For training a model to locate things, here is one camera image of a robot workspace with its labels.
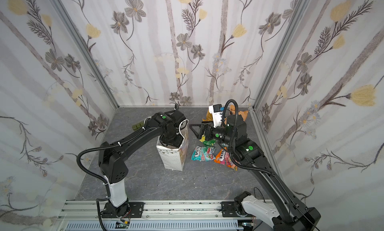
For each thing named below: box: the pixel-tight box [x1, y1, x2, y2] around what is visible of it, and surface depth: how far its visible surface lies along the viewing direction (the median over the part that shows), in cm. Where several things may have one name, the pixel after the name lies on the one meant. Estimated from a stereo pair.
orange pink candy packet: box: [213, 147, 239, 171], surface depth 90 cm
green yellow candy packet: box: [199, 134, 217, 146], surface depth 96 cm
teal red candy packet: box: [191, 145, 216, 162], surface depth 91 cm
